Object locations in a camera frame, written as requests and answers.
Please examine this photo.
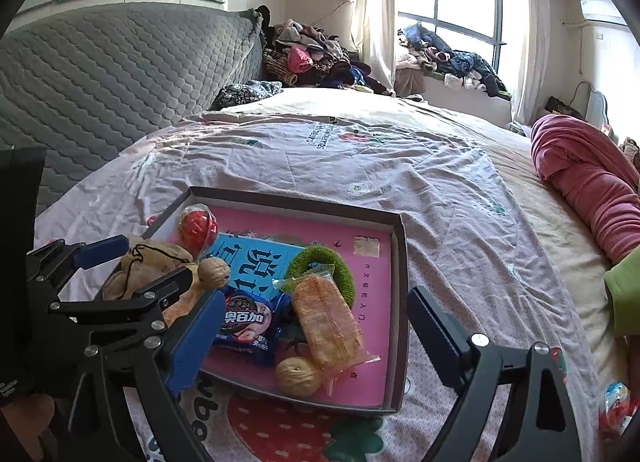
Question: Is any cream mesh drawstring pouch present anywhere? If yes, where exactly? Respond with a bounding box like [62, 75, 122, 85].
[102, 237, 201, 315]

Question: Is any white chair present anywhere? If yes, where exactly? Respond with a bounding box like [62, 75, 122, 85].
[572, 81, 609, 125]

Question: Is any green fuzzy ring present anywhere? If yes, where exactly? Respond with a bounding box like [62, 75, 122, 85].
[285, 244, 356, 305]

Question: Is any orange cake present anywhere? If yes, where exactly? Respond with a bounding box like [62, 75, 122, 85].
[272, 264, 381, 395]
[161, 289, 203, 330]

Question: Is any pink quilt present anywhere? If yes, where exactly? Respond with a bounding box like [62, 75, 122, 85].
[530, 113, 640, 263]

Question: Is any black bag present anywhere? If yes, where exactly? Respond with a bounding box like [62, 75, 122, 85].
[544, 96, 583, 120]

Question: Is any pink printed bed sheet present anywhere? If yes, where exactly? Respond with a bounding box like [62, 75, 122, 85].
[32, 87, 640, 462]

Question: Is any dark shallow cardboard box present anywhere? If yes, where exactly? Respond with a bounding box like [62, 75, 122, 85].
[102, 185, 408, 415]

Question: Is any person's left forearm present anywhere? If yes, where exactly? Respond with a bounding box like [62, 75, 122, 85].
[0, 392, 71, 462]

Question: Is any blue cookie packet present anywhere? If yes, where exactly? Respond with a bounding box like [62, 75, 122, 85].
[210, 284, 293, 368]

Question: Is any white air conditioner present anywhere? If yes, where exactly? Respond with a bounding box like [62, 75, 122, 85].
[580, 0, 628, 25]

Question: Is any pink book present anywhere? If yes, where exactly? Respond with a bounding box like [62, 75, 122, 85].
[150, 204, 396, 408]

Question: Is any grey quilted headboard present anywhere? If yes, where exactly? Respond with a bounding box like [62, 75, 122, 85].
[0, 2, 264, 218]

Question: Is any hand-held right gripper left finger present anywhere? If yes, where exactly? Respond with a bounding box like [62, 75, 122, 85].
[67, 287, 228, 462]

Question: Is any walnut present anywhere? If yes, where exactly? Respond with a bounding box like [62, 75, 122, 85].
[196, 257, 232, 289]
[275, 356, 323, 398]

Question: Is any clothes pile beside headboard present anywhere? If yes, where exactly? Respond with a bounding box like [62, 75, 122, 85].
[260, 4, 396, 95]

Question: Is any green cloth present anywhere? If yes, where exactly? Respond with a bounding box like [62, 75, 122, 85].
[604, 248, 640, 338]

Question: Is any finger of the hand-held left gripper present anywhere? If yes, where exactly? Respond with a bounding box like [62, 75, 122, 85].
[47, 267, 194, 338]
[27, 236, 130, 303]

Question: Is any cream curtain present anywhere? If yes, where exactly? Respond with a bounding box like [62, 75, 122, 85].
[350, 0, 398, 88]
[510, 0, 551, 128]

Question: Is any red blue snack wrapper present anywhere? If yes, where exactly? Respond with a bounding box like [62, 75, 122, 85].
[599, 381, 633, 438]

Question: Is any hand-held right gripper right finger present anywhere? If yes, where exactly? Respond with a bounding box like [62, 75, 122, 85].
[406, 286, 583, 462]

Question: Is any clothes pile on windowsill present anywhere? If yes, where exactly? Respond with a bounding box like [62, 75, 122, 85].
[395, 22, 511, 99]

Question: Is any dark patterned pillow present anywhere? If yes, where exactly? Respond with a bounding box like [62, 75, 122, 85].
[210, 80, 283, 112]

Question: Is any red ball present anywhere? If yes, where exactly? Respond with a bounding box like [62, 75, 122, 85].
[177, 204, 219, 255]

